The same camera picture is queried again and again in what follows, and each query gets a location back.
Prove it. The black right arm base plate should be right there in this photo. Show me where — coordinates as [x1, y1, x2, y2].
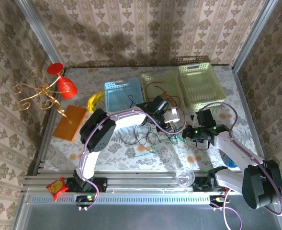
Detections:
[192, 175, 237, 193]

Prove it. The grey metal tray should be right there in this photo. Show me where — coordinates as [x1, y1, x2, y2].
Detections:
[13, 188, 282, 230]

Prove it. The aluminium frame rail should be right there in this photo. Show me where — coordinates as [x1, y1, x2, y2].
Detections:
[23, 171, 281, 193]

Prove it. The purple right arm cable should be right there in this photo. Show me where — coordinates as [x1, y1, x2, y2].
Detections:
[199, 101, 282, 230]

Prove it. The red plastic wine glass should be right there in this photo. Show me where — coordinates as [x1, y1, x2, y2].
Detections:
[46, 62, 79, 99]

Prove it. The red snack packet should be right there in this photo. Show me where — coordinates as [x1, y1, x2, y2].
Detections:
[45, 176, 69, 202]

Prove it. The clear plastic cup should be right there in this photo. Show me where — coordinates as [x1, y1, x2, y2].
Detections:
[176, 167, 196, 188]

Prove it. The small blue object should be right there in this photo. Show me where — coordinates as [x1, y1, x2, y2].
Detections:
[223, 154, 237, 169]

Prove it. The thin green cable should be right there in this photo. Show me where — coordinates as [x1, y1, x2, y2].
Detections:
[133, 133, 187, 158]

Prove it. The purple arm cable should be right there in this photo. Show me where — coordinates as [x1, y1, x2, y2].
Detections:
[199, 101, 282, 230]
[78, 106, 187, 209]

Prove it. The yellow banana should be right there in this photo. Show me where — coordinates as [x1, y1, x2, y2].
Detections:
[87, 92, 106, 114]

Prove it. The gold wire ornament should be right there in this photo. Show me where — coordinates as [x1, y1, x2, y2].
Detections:
[12, 68, 73, 124]

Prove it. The aluminium frame post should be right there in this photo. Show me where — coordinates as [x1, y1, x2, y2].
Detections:
[14, 0, 63, 63]
[231, 0, 279, 70]

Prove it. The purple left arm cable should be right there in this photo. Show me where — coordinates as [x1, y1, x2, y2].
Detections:
[78, 106, 187, 209]

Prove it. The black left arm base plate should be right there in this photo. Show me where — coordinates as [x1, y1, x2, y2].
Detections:
[66, 176, 108, 193]

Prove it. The orange rectangular board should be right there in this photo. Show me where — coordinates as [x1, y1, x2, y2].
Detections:
[52, 104, 89, 142]

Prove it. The floral tablecloth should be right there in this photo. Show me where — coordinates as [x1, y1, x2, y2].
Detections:
[38, 65, 262, 172]

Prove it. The blue plastic basket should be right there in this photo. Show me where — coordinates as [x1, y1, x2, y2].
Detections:
[104, 77, 146, 113]

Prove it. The yellow-green plastic basket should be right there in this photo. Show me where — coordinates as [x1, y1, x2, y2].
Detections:
[140, 70, 186, 109]
[178, 62, 227, 112]

